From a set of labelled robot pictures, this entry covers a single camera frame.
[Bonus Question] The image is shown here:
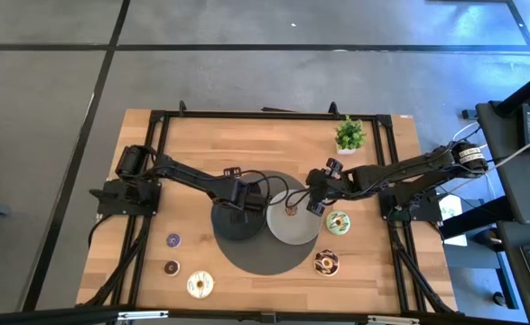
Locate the potted plant white pot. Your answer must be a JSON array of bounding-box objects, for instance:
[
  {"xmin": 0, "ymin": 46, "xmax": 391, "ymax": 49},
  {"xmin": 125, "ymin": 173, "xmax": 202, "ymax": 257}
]
[{"xmin": 334, "ymin": 115, "xmax": 367, "ymax": 156}]

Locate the black side desk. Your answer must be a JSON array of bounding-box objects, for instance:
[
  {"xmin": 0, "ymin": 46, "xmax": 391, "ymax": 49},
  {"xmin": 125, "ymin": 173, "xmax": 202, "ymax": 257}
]
[{"xmin": 475, "ymin": 101, "xmax": 530, "ymax": 226}]

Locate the black cable bundle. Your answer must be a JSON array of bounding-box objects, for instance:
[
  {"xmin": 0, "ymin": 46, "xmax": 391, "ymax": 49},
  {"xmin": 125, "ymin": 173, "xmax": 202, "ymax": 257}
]
[
  {"xmin": 388, "ymin": 220, "xmax": 455, "ymax": 315},
  {"xmin": 86, "ymin": 214, "xmax": 153, "ymax": 308}
]

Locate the black diagonal pole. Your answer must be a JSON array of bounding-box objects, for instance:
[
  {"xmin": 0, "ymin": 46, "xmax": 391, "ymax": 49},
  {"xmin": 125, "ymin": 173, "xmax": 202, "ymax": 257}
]
[{"xmin": 493, "ymin": 66, "xmax": 530, "ymax": 118}]

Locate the grey plate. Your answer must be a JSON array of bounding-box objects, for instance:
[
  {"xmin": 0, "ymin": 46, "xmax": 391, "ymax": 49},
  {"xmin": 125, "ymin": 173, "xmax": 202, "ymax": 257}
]
[{"xmin": 265, "ymin": 189, "xmax": 323, "ymax": 246}]

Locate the large mint drizzled donut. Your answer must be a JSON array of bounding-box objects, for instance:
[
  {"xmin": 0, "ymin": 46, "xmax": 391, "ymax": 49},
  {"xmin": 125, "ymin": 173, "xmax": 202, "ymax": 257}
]
[{"xmin": 325, "ymin": 209, "xmax": 351, "ymax": 237}]

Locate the large chocolate striped donut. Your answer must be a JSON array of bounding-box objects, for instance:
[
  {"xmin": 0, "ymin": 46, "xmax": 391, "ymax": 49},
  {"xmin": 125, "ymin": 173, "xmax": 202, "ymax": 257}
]
[{"xmin": 313, "ymin": 248, "xmax": 340, "ymax": 277}]

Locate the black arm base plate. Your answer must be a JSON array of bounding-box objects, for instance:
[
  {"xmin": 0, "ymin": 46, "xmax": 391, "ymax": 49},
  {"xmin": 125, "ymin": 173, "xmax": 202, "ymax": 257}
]
[
  {"xmin": 378, "ymin": 182, "xmax": 444, "ymax": 223},
  {"xmin": 88, "ymin": 178, "xmax": 162, "ymax": 217}
]

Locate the white paper sheet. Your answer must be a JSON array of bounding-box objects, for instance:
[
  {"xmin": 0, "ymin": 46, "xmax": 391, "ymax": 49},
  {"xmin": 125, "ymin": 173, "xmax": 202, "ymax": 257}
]
[{"xmin": 438, "ymin": 196, "xmax": 465, "ymax": 247}]

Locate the black plate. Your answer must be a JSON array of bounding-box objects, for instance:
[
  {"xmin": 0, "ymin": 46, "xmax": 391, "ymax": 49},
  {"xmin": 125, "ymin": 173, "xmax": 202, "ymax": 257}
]
[{"xmin": 210, "ymin": 198, "xmax": 268, "ymax": 242}]

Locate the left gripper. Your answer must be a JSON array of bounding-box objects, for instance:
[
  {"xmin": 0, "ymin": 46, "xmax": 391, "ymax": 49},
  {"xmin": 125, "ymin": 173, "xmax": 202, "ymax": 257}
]
[{"xmin": 217, "ymin": 166, "xmax": 268, "ymax": 227}]

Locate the round grey woven placemat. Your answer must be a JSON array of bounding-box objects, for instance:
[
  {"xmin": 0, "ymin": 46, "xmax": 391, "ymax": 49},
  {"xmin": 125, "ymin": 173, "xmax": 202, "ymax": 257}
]
[{"xmin": 211, "ymin": 170, "xmax": 319, "ymax": 276}]

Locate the black aluminium table frame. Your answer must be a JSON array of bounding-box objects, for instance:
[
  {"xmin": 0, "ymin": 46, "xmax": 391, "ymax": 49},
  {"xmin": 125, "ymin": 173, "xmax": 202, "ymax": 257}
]
[{"xmin": 77, "ymin": 99, "xmax": 462, "ymax": 325}]

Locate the large cream drizzled donut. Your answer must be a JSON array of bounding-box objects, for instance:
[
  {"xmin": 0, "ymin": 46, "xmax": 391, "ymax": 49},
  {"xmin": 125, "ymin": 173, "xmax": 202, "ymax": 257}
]
[{"xmin": 186, "ymin": 270, "xmax": 215, "ymax": 300}]

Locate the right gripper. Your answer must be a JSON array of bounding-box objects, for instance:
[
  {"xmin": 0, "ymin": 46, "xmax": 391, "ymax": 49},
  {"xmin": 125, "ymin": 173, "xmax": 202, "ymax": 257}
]
[{"xmin": 306, "ymin": 157, "xmax": 354, "ymax": 218}]

